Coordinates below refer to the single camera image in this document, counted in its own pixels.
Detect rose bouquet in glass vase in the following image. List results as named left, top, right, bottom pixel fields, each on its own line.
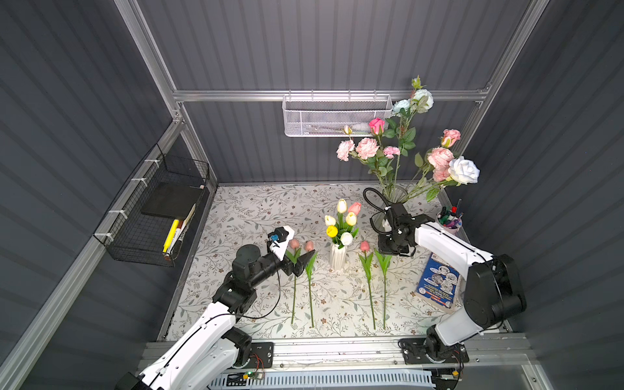
left=336, top=76, right=480, bottom=201

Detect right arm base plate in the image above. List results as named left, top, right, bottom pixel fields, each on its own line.
left=397, top=336, right=470, bottom=365

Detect blue printed card pack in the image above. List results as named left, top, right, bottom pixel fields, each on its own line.
left=415, top=253, right=461, bottom=313

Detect tulip bouquet in vase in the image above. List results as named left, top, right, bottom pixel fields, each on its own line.
left=324, top=199, right=362, bottom=250

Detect clear glass vase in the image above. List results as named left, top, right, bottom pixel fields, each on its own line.
left=372, top=185, right=408, bottom=232

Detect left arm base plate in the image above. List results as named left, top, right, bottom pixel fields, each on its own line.
left=243, top=342, right=275, bottom=370

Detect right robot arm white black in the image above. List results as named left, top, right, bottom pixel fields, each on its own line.
left=374, top=203, right=527, bottom=363

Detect peach pink tulip stem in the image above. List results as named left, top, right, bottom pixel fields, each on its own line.
left=305, top=240, right=317, bottom=328

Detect white wire mesh basket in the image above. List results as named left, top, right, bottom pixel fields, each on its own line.
left=281, top=92, right=393, bottom=137

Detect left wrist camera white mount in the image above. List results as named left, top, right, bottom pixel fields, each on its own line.
left=266, top=226, right=294, bottom=261

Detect black wire wall basket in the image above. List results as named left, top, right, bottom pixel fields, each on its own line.
left=94, top=147, right=210, bottom=267

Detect black notebook in basket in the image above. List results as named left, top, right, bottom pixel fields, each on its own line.
left=141, top=182, right=203, bottom=219

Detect yellow marker in basket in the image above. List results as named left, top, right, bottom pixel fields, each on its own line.
left=162, top=219, right=180, bottom=254

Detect markers in pink cup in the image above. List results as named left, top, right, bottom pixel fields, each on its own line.
left=437, top=199, right=463, bottom=226

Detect white ribbed ceramic vase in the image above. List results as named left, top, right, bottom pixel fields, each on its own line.
left=330, top=244, right=347, bottom=271

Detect light pink tulip stem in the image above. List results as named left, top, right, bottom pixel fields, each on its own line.
left=286, top=238, right=302, bottom=325

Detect pink pen holder cup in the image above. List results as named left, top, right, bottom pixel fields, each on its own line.
left=442, top=219, right=462, bottom=235

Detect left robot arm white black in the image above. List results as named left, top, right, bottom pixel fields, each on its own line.
left=115, top=240, right=316, bottom=389

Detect dark pink tulip stem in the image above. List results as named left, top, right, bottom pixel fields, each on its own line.
left=358, top=240, right=376, bottom=330

